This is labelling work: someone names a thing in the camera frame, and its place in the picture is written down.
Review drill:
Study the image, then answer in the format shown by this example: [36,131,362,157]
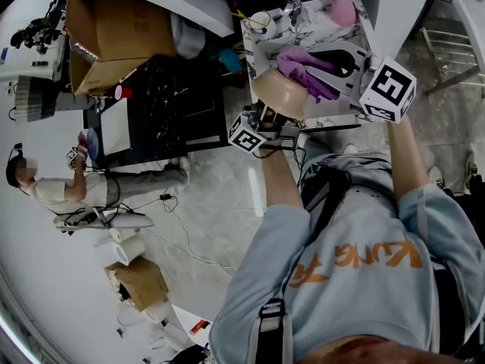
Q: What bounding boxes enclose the pink spray bottle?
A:
[319,0,360,28]

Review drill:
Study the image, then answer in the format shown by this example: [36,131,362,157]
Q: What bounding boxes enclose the blue plate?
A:
[85,127,100,162]

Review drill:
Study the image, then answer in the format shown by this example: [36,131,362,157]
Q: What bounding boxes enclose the grey pleated lampshade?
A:
[13,74,58,123]

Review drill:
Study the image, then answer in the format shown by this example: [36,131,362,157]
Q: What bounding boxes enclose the white board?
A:
[100,97,132,157]

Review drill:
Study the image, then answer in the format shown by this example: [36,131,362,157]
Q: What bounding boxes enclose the marble sink cabinet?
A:
[240,0,380,130]

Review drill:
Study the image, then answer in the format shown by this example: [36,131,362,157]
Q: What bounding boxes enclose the blue plastic object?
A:
[218,47,243,74]

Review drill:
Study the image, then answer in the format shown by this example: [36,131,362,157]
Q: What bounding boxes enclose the person's left hand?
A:
[258,106,285,140]

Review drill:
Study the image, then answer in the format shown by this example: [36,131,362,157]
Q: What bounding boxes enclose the large cardboard box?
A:
[66,0,177,96]

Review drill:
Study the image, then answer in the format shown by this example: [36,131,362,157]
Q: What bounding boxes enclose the purple cloth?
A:
[275,46,341,104]

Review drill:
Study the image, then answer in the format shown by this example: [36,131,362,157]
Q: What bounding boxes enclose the person's right forearm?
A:
[386,114,431,204]

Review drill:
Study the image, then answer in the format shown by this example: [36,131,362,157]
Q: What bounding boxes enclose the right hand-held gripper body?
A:
[350,53,417,124]

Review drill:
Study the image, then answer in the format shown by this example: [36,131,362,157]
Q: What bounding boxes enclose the red packet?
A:
[189,318,211,335]

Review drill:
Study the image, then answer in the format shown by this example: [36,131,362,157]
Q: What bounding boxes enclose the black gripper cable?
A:
[253,144,308,189]

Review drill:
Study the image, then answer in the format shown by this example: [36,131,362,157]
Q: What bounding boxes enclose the white mug with blue print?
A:
[248,10,274,36]

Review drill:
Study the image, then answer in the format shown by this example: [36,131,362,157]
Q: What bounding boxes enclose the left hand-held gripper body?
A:
[227,102,302,155]

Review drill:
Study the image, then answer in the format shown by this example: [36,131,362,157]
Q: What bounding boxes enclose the black and white chest strap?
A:
[258,298,286,364]

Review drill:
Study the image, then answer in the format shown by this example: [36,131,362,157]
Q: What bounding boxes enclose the light blue printed t-shirt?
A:
[208,182,485,364]

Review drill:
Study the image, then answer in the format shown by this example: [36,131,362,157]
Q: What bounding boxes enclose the small cardboard box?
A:
[104,256,170,312]

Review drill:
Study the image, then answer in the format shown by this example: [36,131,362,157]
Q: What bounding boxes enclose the black table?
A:
[82,54,232,170]

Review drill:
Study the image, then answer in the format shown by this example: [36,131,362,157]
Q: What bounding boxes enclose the grey trousers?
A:
[301,138,397,204]

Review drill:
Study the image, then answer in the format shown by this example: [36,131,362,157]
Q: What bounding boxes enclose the black camera equipment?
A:
[10,13,65,55]

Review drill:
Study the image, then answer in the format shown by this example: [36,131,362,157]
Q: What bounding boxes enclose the person's left forearm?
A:
[259,146,304,219]

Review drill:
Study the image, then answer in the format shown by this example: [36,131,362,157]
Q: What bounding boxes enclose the beige bowl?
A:
[252,67,308,121]

